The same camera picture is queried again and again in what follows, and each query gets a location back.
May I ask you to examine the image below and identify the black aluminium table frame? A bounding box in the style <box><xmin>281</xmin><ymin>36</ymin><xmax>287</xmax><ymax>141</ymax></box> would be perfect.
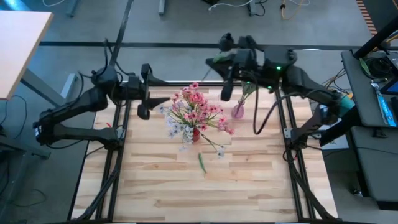
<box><xmin>67</xmin><ymin>74</ymin><xmax>338</xmax><ymax>224</ymax></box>

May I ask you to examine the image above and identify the dark side table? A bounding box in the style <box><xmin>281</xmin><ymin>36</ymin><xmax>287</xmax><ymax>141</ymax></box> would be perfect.
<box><xmin>340</xmin><ymin>49</ymin><xmax>398</xmax><ymax>128</ymax></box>

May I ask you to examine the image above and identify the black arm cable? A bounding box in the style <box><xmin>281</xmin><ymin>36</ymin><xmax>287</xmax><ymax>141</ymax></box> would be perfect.
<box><xmin>252</xmin><ymin>70</ymin><xmax>315</xmax><ymax>136</ymax></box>
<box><xmin>77</xmin><ymin>37</ymin><xmax>127</xmax><ymax>82</ymax></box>

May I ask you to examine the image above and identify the white cable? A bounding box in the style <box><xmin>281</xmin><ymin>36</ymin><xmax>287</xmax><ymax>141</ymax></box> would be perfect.
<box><xmin>207</xmin><ymin>0</ymin><xmax>254</xmax><ymax>12</ymax></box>

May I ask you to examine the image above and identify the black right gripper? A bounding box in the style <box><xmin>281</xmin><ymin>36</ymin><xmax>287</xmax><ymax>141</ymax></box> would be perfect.
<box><xmin>205</xmin><ymin>32</ymin><xmax>259</xmax><ymax>102</ymax></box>

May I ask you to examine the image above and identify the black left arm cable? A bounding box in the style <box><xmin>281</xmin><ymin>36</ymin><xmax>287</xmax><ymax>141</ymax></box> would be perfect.
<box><xmin>77</xmin><ymin>37</ymin><xmax>127</xmax><ymax>82</ymax></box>

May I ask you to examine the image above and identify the yellow and black cable bundle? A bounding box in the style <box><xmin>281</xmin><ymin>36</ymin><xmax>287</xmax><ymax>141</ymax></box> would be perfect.
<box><xmin>322</xmin><ymin>67</ymin><xmax>354</xmax><ymax>94</ymax></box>

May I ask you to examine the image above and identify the dark red artificial tulip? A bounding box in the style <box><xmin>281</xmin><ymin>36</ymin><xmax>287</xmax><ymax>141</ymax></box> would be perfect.
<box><xmin>239</xmin><ymin>81</ymin><xmax>258</xmax><ymax>108</ymax></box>

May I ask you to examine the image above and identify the light wooden desk top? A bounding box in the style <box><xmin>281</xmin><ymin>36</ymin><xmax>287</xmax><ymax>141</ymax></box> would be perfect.
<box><xmin>0</xmin><ymin>11</ymin><xmax>54</xmax><ymax>100</ymax></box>

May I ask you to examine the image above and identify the grey desk leg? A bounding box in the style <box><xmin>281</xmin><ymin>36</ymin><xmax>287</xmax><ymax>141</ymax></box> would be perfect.
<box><xmin>20</xmin><ymin>68</ymin><xmax>78</xmax><ymax>140</ymax></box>

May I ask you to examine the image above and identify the blue strip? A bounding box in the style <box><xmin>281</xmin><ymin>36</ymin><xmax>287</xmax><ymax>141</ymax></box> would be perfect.
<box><xmin>371</xmin><ymin>81</ymin><xmax>398</xmax><ymax>128</ymax></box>

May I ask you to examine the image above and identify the loose green leaf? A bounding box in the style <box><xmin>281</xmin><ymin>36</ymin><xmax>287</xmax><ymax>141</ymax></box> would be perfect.
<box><xmin>198</xmin><ymin>152</ymin><xmax>208</xmax><ymax>174</ymax></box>

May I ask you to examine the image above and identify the black bench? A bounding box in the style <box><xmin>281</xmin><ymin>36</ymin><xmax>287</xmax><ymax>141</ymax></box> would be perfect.
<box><xmin>349</xmin><ymin>126</ymin><xmax>398</xmax><ymax>211</ymax></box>

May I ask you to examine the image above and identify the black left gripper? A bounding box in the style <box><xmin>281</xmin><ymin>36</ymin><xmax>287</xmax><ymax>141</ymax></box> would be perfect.
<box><xmin>127</xmin><ymin>63</ymin><xmax>171</xmax><ymax>121</ymax></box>

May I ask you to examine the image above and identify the pink blossom flower spray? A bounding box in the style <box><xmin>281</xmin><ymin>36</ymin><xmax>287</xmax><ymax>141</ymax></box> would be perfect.
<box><xmin>169</xmin><ymin>82</ymin><xmax>206</xmax><ymax>131</ymax></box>
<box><xmin>198</xmin><ymin>116</ymin><xmax>236</xmax><ymax>135</ymax></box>
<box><xmin>183</xmin><ymin>93</ymin><xmax>224</xmax><ymax>131</ymax></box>

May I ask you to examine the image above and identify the pink glass vase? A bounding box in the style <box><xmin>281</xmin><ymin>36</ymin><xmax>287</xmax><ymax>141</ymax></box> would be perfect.
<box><xmin>231</xmin><ymin>98</ymin><xmax>246</xmax><ymax>119</ymax></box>

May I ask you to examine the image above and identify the black floor cable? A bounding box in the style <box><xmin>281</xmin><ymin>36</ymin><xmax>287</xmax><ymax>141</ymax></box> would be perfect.
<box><xmin>0</xmin><ymin>95</ymin><xmax>29</xmax><ymax>141</ymax></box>

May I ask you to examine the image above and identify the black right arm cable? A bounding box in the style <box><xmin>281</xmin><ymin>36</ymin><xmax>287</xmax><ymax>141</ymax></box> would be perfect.
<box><xmin>252</xmin><ymin>70</ymin><xmax>315</xmax><ymax>136</ymax></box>

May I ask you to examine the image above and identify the coiled black cable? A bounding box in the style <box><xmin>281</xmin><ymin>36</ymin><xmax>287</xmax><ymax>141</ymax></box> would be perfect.
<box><xmin>364</xmin><ymin>57</ymin><xmax>393</xmax><ymax>79</ymax></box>

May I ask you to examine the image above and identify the black pole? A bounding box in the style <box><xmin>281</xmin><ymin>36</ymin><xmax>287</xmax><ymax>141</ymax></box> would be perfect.
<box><xmin>354</xmin><ymin>15</ymin><xmax>398</xmax><ymax>60</ymax></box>

